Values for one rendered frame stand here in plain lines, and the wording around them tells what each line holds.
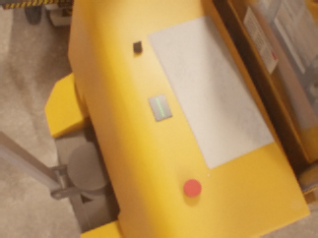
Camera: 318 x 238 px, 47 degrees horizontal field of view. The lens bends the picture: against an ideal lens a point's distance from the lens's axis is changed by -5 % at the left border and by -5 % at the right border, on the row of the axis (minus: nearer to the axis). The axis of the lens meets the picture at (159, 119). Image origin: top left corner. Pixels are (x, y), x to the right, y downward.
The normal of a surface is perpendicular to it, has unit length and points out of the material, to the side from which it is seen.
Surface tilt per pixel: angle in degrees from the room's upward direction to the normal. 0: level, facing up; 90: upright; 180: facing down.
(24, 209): 0
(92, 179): 0
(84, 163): 0
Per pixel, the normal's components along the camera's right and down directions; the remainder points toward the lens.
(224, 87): -0.01, -0.33
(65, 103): -0.36, -0.19
